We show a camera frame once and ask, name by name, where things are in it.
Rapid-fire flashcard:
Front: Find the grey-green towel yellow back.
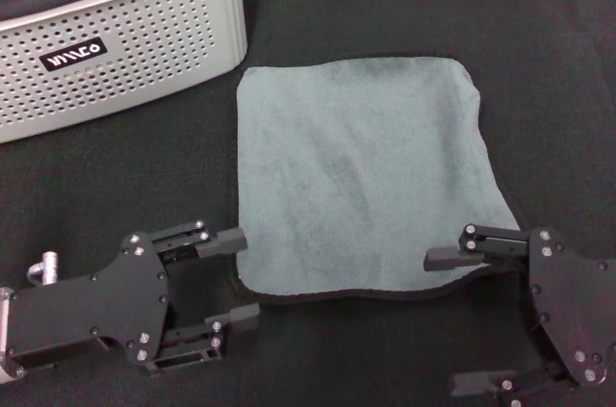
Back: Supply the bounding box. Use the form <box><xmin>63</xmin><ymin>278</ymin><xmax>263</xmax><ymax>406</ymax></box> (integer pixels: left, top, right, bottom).
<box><xmin>234</xmin><ymin>55</ymin><xmax>524</xmax><ymax>305</ymax></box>

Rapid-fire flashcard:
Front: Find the grey perforated storage box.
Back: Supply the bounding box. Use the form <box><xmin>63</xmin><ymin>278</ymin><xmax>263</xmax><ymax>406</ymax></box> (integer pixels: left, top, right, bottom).
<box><xmin>0</xmin><ymin>0</ymin><xmax>249</xmax><ymax>144</ymax></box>

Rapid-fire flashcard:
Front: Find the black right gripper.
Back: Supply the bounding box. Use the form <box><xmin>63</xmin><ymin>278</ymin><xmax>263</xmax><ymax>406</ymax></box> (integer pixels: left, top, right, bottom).
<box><xmin>423</xmin><ymin>222</ymin><xmax>616</xmax><ymax>407</ymax></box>

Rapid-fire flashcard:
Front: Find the black tablecloth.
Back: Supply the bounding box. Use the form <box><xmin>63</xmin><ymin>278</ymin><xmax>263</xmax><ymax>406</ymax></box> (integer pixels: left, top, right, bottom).
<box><xmin>0</xmin><ymin>0</ymin><xmax>616</xmax><ymax>407</ymax></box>

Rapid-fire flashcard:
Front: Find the left gripper connector cable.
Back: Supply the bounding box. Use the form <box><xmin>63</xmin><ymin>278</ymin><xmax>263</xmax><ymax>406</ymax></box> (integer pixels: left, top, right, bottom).
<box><xmin>27</xmin><ymin>250</ymin><xmax>60</xmax><ymax>291</ymax></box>

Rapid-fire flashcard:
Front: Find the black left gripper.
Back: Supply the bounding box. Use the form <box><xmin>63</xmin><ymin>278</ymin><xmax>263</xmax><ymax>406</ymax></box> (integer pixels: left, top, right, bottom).
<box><xmin>7</xmin><ymin>218</ymin><xmax>249</xmax><ymax>369</ymax></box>

